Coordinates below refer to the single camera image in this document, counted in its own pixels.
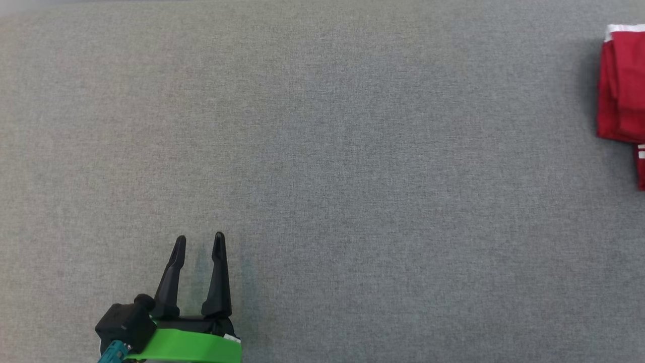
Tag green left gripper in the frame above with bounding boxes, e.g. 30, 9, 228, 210
123, 231, 243, 363

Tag red basketball jersey white trim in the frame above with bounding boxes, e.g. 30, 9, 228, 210
634, 143, 645, 192

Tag red shirt with white band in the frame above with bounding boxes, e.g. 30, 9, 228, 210
597, 24, 645, 145

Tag left cable with teal connector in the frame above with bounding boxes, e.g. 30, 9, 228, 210
96, 340, 132, 363

